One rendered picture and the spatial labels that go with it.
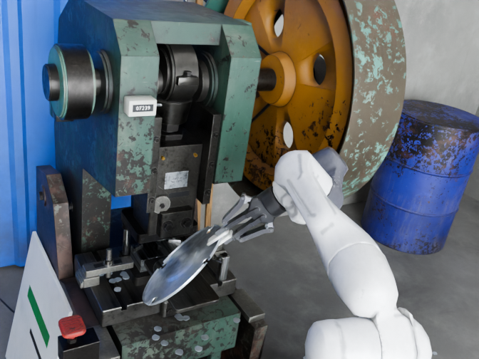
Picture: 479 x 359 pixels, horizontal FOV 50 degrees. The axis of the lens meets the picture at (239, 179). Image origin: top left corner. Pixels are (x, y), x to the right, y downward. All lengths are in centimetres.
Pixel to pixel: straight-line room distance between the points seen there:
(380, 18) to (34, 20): 157
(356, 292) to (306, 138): 73
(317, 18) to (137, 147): 61
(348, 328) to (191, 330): 79
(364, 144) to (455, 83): 301
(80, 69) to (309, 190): 61
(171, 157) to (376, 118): 56
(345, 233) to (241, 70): 60
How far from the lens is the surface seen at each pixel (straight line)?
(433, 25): 393
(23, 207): 276
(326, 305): 289
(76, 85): 128
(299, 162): 112
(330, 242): 99
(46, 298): 196
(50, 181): 185
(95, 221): 177
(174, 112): 143
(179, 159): 146
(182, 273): 140
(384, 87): 136
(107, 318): 159
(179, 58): 138
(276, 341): 260
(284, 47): 163
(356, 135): 134
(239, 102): 143
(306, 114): 155
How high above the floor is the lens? 172
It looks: 25 degrees down
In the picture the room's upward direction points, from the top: 9 degrees clockwise
